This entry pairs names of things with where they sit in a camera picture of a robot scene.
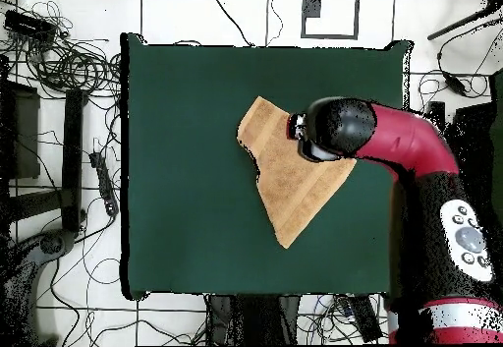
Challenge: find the tan towel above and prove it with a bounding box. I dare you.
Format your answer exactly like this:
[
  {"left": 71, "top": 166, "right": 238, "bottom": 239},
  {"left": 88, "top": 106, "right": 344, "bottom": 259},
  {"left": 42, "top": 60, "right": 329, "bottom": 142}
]
[{"left": 236, "top": 94, "right": 358, "bottom": 251}]

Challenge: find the black flat panel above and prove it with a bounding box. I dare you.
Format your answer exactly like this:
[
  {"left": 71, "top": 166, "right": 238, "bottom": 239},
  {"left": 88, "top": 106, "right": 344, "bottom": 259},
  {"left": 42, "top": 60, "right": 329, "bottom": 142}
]
[
  {"left": 451, "top": 102, "right": 497, "bottom": 191},
  {"left": 0, "top": 81, "right": 41, "bottom": 181}
]

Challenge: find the dark green table cloth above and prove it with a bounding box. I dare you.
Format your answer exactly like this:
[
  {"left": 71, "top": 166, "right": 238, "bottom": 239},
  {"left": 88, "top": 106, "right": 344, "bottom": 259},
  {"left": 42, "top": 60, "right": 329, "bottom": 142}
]
[{"left": 119, "top": 31, "right": 415, "bottom": 301}]

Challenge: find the black power adapter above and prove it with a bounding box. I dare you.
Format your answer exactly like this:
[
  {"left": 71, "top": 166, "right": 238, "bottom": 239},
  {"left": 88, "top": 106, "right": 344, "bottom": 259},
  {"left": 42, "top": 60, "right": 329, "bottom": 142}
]
[{"left": 443, "top": 74, "right": 469, "bottom": 96}]

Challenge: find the black rod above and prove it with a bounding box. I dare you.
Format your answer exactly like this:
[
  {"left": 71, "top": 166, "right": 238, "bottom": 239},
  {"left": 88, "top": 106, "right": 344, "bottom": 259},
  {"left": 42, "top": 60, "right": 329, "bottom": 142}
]
[{"left": 426, "top": 7, "right": 492, "bottom": 41}]

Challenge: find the black power strip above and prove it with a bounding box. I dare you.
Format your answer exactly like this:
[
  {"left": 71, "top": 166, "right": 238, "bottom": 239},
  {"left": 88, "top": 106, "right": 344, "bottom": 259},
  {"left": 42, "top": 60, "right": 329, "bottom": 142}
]
[
  {"left": 88, "top": 150, "right": 120, "bottom": 218},
  {"left": 347, "top": 295, "right": 383, "bottom": 343}
]

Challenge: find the grey stand base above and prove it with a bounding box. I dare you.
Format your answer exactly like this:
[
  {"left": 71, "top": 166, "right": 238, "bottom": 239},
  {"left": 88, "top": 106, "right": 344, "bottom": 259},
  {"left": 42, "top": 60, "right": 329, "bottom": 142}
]
[{"left": 0, "top": 228, "right": 78, "bottom": 347}]

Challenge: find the black stand crossbar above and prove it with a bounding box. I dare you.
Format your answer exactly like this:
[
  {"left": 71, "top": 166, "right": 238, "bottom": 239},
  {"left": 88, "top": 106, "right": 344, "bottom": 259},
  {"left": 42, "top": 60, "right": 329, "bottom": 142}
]
[{"left": 7, "top": 188, "right": 66, "bottom": 222}]

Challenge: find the black electronics box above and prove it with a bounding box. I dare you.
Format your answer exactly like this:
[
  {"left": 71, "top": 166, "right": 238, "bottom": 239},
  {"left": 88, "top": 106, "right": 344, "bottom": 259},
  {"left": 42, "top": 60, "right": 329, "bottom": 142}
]
[{"left": 3, "top": 9, "right": 58, "bottom": 43}]

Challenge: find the grey square tape frame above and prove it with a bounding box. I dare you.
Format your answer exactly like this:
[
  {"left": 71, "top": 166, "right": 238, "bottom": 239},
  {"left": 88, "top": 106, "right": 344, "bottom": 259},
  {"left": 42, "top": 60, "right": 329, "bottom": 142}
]
[{"left": 301, "top": 0, "right": 361, "bottom": 40}]

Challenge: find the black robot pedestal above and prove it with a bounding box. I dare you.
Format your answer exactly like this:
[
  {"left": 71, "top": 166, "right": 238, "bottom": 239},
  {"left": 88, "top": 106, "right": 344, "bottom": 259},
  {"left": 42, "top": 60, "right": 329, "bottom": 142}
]
[{"left": 205, "top": 294, "right": 302, "bottom": 346}]

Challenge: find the tangle of black cables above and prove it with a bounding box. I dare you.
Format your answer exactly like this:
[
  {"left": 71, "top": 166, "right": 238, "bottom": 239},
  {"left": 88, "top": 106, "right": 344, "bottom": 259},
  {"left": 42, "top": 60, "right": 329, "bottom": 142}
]
[{"left": 7, "top": 2, "right": 122, "bottom": 98}]

